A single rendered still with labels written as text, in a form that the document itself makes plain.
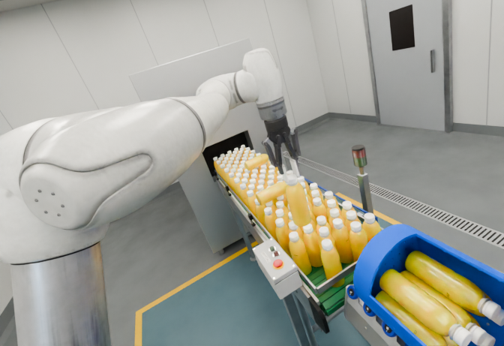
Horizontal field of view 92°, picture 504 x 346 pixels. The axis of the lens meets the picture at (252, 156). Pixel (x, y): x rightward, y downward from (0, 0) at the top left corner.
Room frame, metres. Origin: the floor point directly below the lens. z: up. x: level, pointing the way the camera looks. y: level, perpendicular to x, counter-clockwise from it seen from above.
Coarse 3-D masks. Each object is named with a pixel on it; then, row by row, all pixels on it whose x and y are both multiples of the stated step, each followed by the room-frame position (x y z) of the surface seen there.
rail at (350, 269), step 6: (354, 264) 0.71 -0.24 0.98; (342, 270) 0.70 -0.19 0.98; (348, 270) 0.70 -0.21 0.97; (354, 270) 0.71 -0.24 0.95; (336, 276) 0.68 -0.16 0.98; (342, 276) 0.69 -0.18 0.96; (324, 282) 0.68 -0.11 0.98; (330, 282) 0.67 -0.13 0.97; (336, 282) 0.68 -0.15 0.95; (318, 288) 0.66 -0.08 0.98; (324, 288) 0.67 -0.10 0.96
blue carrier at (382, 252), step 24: (384, 240) 0.54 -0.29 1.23; (408, 240) 0.59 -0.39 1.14; (432, 240) 0.50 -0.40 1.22; (360, 264) 0.53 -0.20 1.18; (384, 264) 0.56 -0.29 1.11; (456, 264) 0.50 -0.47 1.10; (480, 264) 0.40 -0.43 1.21; (360, 288) 0.51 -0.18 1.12; (480, 288) 0.44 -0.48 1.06; (384, 312) 0.43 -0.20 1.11; (408, 336) 0.36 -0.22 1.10
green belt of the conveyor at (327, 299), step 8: (224, 184) 1.99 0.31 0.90; (264, 232) 1.18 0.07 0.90; (344, 264) 0.79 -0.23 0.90; (312, 272) 0.80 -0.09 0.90; (320, 272) 0.79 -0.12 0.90; (352, 272) 0.74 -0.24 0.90; (312, 280) 0.77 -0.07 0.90; (320, 280) 0.76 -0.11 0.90; (352, 280) 0.71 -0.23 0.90; (328, 288) 0.71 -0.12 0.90; (336, 288) 0.70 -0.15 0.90; (344, 288) 0.69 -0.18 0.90; (320, 296) 0.69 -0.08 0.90; (328, 296) 0.67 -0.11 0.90; (336, 296) 0.67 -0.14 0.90; (320, 304) 0.69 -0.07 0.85; (328, 304) 0.65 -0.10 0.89; (336, 304) 0.65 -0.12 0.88; (328, 312) 0.63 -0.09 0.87
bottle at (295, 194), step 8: (288, 184) 0.78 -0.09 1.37; (296, 184) 0.77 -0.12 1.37; (288, 192) 0.77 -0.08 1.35; (296, 192) 0.75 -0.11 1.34; (304, 192) 0.77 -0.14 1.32; (288, 200) 0.78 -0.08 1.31; (296, 200) 0.75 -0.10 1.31; (304, 200) 0.76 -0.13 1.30; (296, 208) 0.76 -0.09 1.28; (304, 208) 0.76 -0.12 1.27; (296, 216) 0.76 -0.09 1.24; (304, 216) 0.76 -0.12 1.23; (296, 224) 0.77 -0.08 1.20; (304, 224) 0.76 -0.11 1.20
